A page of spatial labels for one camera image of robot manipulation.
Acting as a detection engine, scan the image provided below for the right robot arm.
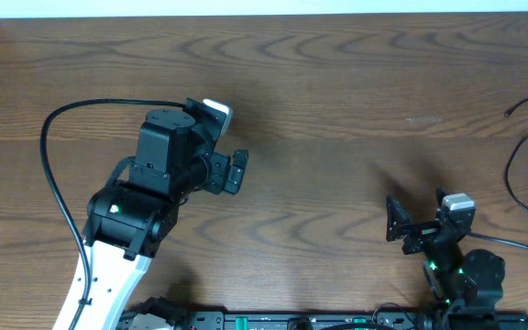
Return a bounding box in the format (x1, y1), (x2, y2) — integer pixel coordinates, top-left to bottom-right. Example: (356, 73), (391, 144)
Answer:
(386, 188), (505, 329)

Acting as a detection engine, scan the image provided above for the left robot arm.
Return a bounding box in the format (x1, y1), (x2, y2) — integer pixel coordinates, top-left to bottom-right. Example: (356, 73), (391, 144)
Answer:
(54, 99), (248, 329)

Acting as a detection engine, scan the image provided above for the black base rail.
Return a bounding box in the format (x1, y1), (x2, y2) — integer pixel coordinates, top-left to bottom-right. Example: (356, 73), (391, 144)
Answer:
(121, 297), (528, 330)

